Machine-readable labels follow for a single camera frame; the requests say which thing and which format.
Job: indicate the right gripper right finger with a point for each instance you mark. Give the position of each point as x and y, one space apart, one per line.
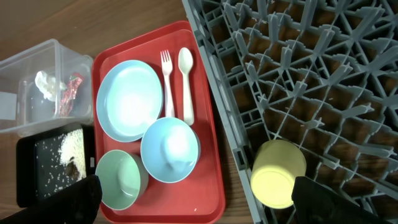
316 204

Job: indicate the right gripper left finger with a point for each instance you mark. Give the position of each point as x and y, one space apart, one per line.
78 203

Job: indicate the brown food scrap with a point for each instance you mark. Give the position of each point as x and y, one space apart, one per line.
72 170

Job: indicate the green bowl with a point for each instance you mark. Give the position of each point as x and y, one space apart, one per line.
123 178

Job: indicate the yellow cup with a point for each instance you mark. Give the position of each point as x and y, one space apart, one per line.
276 166

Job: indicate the white rice pile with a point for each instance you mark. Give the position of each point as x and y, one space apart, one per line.
72 145

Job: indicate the red snack wrapper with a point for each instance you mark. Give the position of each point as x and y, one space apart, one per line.
69 95

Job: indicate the light blue bowl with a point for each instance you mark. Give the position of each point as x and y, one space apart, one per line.
170 150

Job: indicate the light blue plate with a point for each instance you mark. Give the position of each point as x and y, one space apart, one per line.
129 100

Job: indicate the white tissue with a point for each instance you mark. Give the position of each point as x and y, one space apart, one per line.
46 85

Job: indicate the white plastic fork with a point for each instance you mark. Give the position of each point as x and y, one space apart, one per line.
167 68

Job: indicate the white plastic spoon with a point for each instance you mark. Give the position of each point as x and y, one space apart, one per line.
185 64

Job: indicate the grey dishwasher rack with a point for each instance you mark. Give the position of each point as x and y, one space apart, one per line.
321 74

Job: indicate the black plastic tray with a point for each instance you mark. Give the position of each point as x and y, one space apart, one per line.
39 173

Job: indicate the red serving tray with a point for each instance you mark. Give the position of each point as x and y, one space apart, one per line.
200 197

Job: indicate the clear plastic bin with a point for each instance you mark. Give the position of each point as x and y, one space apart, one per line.
24 110

